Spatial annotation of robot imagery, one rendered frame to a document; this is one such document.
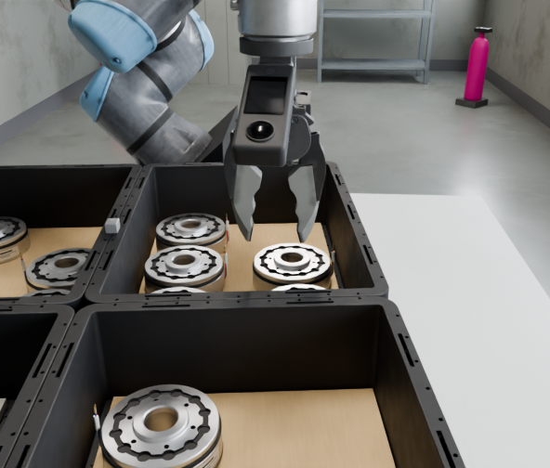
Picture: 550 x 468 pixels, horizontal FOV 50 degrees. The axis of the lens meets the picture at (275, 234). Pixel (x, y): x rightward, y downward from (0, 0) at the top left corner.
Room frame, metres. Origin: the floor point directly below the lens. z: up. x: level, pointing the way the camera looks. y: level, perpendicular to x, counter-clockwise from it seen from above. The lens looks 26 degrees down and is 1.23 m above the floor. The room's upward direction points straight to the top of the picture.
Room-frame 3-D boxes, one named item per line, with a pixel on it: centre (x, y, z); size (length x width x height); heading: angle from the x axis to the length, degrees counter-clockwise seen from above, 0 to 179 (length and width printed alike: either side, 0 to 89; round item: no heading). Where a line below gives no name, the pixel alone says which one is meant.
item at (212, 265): (0.68, 0.12, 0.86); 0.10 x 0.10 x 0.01
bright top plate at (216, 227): (0.79, 0.12, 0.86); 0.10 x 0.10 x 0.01
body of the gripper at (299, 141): (0.60, 0.00, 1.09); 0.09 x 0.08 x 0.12; 176
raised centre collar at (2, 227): (0.77, 0.42, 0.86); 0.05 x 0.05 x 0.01
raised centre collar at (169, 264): (0.68, 0.12, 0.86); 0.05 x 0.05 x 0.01
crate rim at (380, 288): (0.68, 0.04, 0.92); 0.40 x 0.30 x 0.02; 3
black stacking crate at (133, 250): (0.68, 0.04, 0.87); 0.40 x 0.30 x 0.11; 3
